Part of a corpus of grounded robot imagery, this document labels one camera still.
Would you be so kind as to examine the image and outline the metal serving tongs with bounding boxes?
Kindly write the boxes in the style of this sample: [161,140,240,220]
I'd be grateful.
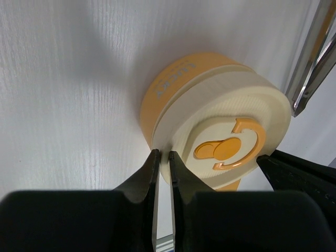
[285,1,335,117]

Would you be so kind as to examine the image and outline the cream round bowl lid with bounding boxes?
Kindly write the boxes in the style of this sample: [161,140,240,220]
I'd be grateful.
[152,65,291,189]

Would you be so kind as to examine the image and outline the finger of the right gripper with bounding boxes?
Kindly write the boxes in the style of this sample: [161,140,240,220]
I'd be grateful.
[256,149,336,208]

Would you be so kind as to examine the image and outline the round yellow lunch bowl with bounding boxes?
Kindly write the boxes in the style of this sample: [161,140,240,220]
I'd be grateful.
[140,52,251,191]

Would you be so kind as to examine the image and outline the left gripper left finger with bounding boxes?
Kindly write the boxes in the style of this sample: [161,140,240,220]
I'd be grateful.
[1,150,160,251]

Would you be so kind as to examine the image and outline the aluminium front rail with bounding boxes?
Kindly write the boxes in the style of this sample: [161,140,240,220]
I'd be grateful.
[156,234,174,252]

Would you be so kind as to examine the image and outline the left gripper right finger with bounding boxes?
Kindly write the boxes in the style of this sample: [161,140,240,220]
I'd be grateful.
[169,151,335,251]

